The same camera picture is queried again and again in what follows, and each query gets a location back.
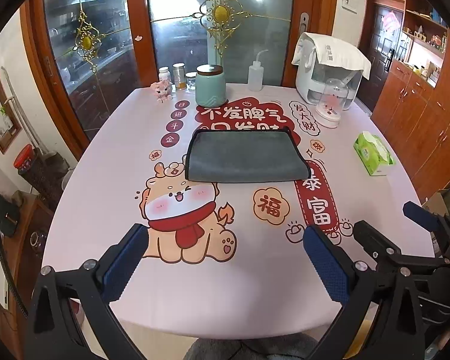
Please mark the glass sliding door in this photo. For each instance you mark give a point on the glass sliding door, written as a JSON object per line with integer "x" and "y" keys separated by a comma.
{"x": 87, "y": 56}

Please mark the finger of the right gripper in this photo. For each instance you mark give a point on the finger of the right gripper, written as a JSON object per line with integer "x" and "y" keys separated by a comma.
{"x": 422, "y": 217}
{"x": 374, "y": 242}

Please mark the metal tin can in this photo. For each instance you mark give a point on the metal tin can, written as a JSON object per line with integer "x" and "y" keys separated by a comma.
{"x": 179, "y": 76}

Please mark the purple and grey towel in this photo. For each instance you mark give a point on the purple and grey towel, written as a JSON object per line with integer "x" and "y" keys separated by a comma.
{"x": 244, "y": 157}

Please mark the white pill bottle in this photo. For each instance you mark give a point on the white pill bottle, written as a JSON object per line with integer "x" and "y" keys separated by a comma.
{"x": 164, "y": 74}

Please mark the teal ceramic jar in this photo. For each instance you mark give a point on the teal ceramic jar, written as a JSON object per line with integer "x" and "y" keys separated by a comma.
{"x": 210, "y": 86}

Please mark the pink toy figurine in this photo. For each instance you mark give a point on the pink toy figurine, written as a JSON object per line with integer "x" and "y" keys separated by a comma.
{"x": 162, "y": 89}

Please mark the glass dome ornament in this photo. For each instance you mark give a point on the glass dome ornament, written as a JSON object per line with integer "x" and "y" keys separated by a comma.
{"x": 331, "y": 104}

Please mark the white water dispenser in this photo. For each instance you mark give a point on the white water dispenser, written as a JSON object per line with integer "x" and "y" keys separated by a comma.
{"x": 311, "y": 81}

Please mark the small glass jar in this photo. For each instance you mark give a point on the small glass jar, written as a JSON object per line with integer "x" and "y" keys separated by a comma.
{"x": 191, "y": 80}

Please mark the white cloth cover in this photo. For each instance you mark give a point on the white cloth cover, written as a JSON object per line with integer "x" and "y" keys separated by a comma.
{"x": 332, "y": 52}

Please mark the red bucket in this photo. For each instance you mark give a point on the red bucket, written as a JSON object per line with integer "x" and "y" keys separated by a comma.
{"x": 24, "y": 158}

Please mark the wooden cabinet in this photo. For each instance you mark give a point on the wooden cabinet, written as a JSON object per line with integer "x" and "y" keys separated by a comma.
{"x": 412, "y": 46}

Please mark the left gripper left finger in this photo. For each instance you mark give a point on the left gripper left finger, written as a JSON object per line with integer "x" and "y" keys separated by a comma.
{"x": 52, "y": 328}

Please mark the wooden side table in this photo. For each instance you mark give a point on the wooden side table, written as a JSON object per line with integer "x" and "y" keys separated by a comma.
{"x": 24, "y": 253}

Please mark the white squeeze bottle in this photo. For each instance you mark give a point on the white squeeze bottle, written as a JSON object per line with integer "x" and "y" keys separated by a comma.
{"x": 256, "y": 73}

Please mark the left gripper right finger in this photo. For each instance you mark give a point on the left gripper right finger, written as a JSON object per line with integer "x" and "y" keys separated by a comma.
{"x": 397, "y": 330}

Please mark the green tissue pack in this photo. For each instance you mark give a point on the green tissue pack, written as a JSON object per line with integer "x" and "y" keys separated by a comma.
{"x": 375, "y": 156}

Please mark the printed cartoon tablecloth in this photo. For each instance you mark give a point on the printed cartoon tablecloth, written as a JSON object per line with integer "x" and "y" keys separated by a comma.
{"x": 268, "y": 286}

